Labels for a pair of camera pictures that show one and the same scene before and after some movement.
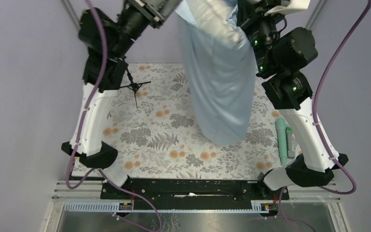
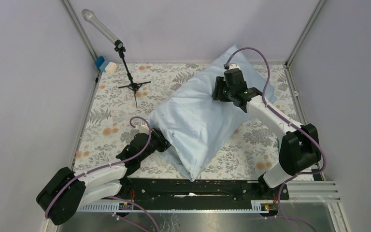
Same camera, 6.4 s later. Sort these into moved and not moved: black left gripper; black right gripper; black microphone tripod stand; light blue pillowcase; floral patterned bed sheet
Moved: black right gripper; light blue pillowcase; black left gripper
Not moved: black microphone tripod stand; floral patterned bed sheet
